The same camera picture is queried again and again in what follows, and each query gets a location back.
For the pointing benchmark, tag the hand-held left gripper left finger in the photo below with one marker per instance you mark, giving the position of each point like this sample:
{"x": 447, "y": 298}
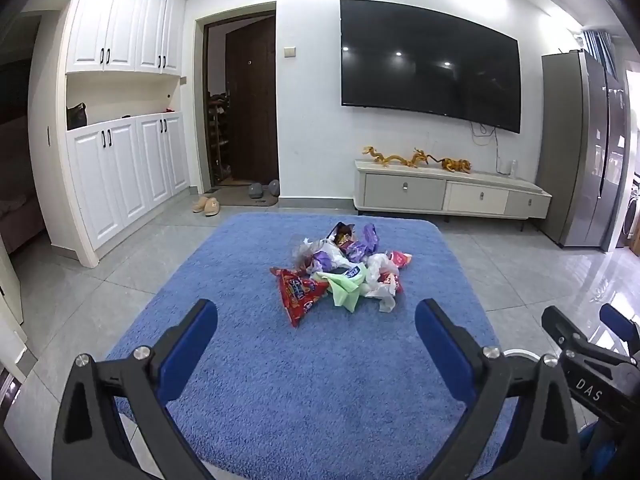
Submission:
{"x": 187, "y": 355}

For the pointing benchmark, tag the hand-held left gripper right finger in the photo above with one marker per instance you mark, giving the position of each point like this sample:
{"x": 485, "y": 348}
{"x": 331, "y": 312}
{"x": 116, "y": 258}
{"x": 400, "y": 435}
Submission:
{"x": 445, "y": 350}

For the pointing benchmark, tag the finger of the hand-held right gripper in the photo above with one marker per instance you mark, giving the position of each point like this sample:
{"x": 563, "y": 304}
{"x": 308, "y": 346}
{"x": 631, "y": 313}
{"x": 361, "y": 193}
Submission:
{"x": 617, "y": 317}
{"x": 560, "y": 325}

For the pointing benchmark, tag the red and white packet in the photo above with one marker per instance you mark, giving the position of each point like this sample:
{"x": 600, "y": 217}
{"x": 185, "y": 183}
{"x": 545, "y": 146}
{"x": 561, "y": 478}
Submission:
{"x": 401, "y": 259}

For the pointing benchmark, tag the white plastic bag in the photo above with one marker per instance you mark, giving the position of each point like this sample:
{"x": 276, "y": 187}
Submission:
{"x": 380, "y": 266}

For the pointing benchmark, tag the green wrapper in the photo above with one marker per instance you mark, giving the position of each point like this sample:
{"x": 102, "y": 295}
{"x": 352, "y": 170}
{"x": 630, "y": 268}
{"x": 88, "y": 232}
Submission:
{"x": 345, "y": 292}

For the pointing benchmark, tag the red snack packet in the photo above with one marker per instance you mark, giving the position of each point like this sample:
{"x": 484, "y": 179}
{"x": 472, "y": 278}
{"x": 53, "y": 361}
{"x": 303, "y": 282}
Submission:
{"x": 300, "y": 295}

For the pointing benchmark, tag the purple wrapper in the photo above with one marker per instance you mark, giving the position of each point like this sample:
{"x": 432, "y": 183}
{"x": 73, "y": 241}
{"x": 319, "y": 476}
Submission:
{"x": 370, "y": 237}

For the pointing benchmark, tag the dark snack packet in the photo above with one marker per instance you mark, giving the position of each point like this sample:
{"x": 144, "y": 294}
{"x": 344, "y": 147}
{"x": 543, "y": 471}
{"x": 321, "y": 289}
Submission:
{"x": 342, "y": 235}

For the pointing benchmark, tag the silver wrapper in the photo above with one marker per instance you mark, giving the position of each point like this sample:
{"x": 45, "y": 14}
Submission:
{"x": 307, "y": 252}

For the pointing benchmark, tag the washing machine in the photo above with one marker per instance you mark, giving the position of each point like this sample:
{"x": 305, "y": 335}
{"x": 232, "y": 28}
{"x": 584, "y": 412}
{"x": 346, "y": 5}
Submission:
{"x": 631, "y": 215}

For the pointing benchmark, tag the blue cloth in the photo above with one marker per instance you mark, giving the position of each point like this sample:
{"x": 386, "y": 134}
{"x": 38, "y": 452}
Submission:
{"x": 597, "y": 445}

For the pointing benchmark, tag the blue fuzzy blanket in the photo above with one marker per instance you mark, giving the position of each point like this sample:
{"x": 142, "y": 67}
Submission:
{"x": 310, "y": 385}

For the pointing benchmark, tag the tan slipper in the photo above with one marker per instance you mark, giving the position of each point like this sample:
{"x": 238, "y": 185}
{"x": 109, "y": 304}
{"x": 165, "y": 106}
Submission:
{"x": 212, "y": 208}
{"x": 200, "y": 205}

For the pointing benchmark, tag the white television stand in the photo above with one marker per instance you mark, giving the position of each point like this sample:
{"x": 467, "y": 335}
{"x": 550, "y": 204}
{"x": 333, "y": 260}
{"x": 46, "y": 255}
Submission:
{"x": 450, "y": 192}

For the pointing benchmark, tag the small white container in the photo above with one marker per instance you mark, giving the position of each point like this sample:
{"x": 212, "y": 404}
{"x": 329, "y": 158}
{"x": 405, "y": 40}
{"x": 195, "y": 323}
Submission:
{"x": 511, "y": 168}

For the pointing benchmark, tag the brown doormat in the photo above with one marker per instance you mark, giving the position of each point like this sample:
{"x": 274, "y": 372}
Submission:
{"x": 240, "y": 197}

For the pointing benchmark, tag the grey steel refrigerator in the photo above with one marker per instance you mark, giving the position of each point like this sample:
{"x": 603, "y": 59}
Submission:
{"x": 575, "y": 150}

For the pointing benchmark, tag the grey slipper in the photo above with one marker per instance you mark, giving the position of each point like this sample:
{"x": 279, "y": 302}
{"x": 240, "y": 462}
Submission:
{"x": 274, "y": 188}
{"x": 255, "y": 191}

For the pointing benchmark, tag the golden tiger figurine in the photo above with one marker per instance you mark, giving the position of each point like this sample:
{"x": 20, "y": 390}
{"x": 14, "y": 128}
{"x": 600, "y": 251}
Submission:
{"x": 456, "y": 165}

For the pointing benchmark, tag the small golden dragon figurine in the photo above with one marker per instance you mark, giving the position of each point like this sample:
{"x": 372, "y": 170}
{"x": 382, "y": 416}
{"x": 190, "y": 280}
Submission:
{"x": 425, "y": 157}

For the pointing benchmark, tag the long golden dragon figurine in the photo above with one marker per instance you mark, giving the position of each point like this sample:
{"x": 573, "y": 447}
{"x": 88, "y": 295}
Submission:
{"x": 387, "y": 157}

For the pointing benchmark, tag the white panelled cabinet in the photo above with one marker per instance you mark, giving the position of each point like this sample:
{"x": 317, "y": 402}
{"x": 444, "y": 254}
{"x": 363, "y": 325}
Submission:
{"x": 125, "y": 160}

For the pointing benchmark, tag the shoe rack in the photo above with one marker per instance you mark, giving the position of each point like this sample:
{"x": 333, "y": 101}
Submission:
{"x": 219, "y": 130}

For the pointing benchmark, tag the dark wooden door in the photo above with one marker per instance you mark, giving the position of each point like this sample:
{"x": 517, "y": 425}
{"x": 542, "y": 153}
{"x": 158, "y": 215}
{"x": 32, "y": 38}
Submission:
{"x": 252, "y": 105}

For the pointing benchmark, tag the dark handbag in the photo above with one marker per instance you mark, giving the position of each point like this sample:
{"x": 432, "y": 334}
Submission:
{"x": 76, "y": 116}

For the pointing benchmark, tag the blue curtain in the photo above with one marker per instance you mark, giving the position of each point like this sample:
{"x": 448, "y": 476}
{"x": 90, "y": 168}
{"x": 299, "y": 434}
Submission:
{"x": 600, "y": 50}

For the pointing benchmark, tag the black wall television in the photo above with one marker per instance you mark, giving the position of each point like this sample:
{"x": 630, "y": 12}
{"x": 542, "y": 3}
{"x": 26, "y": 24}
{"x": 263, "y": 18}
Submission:
{"x": 430, "y": 60}

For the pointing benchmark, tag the wall light switch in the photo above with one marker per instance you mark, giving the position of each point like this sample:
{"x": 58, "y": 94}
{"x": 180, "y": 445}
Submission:
{"x": 289, "y": 51}

